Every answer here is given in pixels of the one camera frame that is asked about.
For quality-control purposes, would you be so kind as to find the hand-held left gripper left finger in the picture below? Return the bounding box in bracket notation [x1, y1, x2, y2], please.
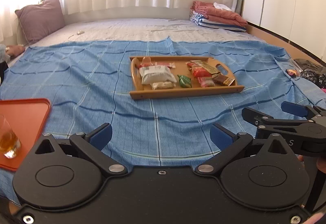
[33, 122, 128, 177]

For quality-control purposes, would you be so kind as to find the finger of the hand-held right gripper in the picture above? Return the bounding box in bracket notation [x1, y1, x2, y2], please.
[281, 101, 326, 119]
[241, 107, 317, 133]

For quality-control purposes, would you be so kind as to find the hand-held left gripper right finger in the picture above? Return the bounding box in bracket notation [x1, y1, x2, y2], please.
[195, 122, 299, 177]

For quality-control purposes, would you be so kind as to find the brown chocolate bar packet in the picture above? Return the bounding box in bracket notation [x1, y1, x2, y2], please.
[211, 74, 235, 86]

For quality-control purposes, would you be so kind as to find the slim red snack packet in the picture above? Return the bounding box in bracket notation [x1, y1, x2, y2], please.
[197, 76, 216, 88]

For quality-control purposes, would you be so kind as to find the wooden tray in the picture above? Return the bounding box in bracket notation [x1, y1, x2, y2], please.
[129, 55, 245, 100]

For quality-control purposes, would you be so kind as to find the green pea snack packet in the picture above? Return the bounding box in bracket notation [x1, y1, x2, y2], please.
[177, 74, 192, 88]

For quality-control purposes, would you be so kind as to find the big red snack packet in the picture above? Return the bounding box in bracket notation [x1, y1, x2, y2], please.
[189, 65, 213, 78]

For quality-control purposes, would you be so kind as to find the beige cracker packet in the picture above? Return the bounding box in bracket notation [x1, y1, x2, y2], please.
[151, 81, 177, 90]

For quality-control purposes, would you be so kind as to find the large white snack packet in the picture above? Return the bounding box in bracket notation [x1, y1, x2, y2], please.
[139, 65, 178, 85]

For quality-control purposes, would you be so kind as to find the red label biscuit packet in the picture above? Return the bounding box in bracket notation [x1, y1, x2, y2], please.
[154, 62, 176, 69]

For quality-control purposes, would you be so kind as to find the person's right hand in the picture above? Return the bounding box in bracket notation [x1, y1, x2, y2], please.
[316, 156, 326, 173]

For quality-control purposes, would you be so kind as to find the dark floral cloth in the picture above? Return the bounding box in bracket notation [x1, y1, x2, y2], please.
[300, 66, 326, 89]

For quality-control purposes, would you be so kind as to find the olive cloth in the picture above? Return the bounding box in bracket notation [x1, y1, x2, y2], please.
[294, 59, 326, 72]

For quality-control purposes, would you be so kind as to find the blue checked bedsheet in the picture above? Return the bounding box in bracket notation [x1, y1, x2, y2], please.
[0, 40, 326, 199]

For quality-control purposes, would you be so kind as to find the orange plastic tray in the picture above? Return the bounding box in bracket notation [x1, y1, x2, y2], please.
[0, 98, 52, 172]

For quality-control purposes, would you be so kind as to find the glass of tea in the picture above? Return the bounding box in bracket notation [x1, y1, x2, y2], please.
[0, 114, 22, 160]

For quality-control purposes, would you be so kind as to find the folded blue striped blanket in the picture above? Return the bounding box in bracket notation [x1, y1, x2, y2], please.
[189, 11, 247, 33]

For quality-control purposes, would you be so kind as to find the white quilted mattress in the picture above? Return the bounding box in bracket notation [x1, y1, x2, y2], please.
[30, 18, 258, 47]

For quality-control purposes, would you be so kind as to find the folded towels stack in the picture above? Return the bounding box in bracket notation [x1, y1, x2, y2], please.
[191, 1, 248, 28]

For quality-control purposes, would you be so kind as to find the small white cloth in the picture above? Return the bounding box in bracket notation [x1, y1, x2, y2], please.
[213, 2, 232, 12]

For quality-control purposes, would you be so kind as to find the pink cloth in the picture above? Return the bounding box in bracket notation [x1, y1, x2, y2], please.
[5, 45, 26, 58]

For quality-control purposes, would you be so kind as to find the purple pillow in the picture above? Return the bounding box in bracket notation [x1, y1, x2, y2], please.
[14, 0, 66, 45]

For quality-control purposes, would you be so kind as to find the wooden bed frame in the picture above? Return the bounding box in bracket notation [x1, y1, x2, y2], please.
[246, 21, 326, 67]

